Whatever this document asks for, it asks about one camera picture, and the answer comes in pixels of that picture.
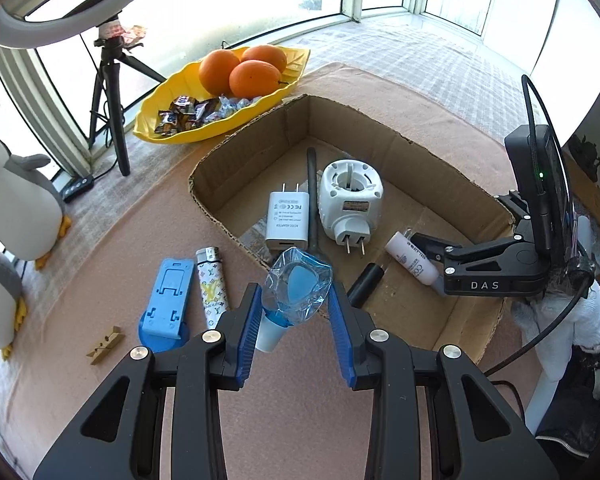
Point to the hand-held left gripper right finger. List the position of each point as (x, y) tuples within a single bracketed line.
[(341, 340)]

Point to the black cylinder tube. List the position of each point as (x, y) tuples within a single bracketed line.
[(366, 285)]

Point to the white plug-in device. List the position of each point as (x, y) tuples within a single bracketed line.
[(350, 195)]

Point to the blue phone stand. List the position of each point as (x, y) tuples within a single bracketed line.
[(167, 300)]

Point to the cardboard box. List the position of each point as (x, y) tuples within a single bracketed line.
[(430, 195)]

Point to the white power adapter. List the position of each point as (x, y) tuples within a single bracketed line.
[(286, 220)]

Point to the pile of wrapped candies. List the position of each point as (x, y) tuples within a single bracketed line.
[(190, 112)]

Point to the pink lip balm tube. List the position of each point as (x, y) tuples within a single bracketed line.
[(405, 255)]

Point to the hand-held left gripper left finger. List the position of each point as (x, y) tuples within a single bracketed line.
[(250, 330)]

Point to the dark cloth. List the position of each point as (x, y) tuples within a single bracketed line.
[(580, 410)]

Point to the white quilted blanket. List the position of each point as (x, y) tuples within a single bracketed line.
[(405, 60)]

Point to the yellow leaf-shaped plate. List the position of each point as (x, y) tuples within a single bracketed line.
[(152, 120)]

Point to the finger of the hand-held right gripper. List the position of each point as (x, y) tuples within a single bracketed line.
[(432, 245)]

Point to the patterned lighter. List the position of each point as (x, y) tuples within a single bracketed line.
[(212, 290)]

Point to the wooden clothespin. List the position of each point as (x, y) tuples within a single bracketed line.
[(105, 345)]

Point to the person's right hand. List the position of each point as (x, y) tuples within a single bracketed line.
[(597, 315)]

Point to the grey spoon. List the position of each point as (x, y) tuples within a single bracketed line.
[(312, 195)]

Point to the blue dropper bottle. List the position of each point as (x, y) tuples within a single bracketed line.
[(297, 285)]

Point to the brown cardboard sheet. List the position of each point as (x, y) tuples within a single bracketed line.
[(592, 205)]

